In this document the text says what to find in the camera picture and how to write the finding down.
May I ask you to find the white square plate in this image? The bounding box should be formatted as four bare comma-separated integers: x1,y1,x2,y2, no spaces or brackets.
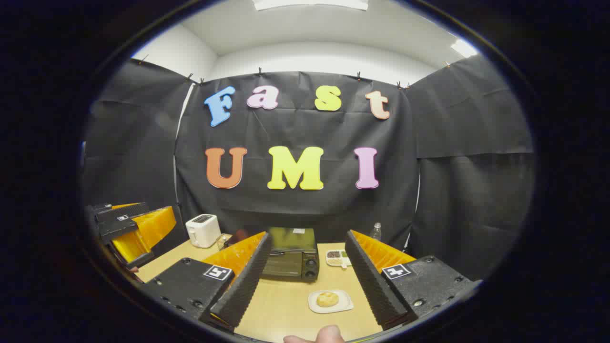
308,289,354,314

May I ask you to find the black electric oven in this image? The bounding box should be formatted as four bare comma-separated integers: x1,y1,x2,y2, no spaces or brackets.
223,227,320,282

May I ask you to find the white toaster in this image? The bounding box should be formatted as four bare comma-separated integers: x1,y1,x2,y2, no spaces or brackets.
185,214,222,248

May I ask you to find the white divided tray of grains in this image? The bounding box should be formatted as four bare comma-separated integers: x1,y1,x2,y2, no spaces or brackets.
326,249,352,268

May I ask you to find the long ceiling light panel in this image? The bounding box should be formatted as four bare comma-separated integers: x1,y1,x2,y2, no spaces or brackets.
253,0,369,11

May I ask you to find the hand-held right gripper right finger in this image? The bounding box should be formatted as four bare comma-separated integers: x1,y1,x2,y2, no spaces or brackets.
345,230,479,332

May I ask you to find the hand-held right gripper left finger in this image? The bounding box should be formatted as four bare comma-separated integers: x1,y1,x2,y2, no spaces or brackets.
140,232,272,333

